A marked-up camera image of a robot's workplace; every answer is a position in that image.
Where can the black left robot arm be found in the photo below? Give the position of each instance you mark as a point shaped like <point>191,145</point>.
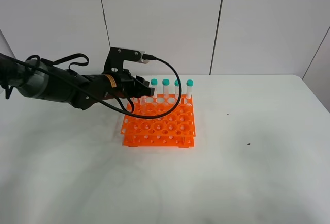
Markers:
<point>41,79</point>

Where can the orange test tube rack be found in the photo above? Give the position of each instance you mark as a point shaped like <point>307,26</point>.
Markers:
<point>176,129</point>

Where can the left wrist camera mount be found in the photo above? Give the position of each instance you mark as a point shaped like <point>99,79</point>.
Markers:
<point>117,56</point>

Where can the row tube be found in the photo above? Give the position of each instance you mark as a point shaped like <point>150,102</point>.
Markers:
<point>166,84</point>
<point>189,85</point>
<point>154,84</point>
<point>177,89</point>

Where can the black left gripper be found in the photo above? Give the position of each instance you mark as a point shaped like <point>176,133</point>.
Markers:
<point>124,85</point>

